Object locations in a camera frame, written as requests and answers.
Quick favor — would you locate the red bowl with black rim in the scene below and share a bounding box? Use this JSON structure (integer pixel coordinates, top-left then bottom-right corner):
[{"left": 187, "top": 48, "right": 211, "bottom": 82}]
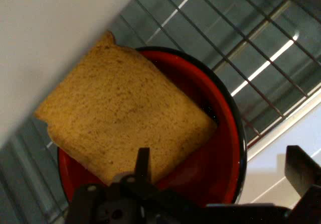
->
[{"left": 57, "top": 46, "right": 248, "bottom": 206}]

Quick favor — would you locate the glass oven door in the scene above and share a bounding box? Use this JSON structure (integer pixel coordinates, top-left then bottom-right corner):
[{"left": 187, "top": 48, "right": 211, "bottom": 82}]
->
[{"left": 247, "top": 88, "right": 321, "bottom": 209}]

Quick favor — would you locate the cream white toaster oven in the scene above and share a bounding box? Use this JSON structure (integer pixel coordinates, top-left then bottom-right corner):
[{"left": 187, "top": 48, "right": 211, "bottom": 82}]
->
[{"left": 0, "top": 0, "right": 321, "bottom": 224}]

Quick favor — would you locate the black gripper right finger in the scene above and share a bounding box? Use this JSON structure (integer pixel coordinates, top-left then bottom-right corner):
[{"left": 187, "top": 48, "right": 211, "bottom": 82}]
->
[{"left": 284, "top": 145, "right": 321, "bottom": 224}]

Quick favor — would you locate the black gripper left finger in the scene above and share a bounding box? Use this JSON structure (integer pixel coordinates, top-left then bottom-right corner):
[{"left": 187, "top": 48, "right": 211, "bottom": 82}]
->
[{"left": 64, "top": 147, "right": 209, "bottom": 224}]

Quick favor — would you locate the toasted bread slice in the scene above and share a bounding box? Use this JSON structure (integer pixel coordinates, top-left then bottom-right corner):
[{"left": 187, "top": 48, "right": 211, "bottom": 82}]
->
[{"left": 34, "top": 30, "right": 218, "bottom": 186}]

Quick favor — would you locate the metal wire oven rack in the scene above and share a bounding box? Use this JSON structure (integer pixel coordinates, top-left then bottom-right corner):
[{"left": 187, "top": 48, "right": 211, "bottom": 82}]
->
[{"left": 0, "top": 0, "right": 321, "bottom": 224}]

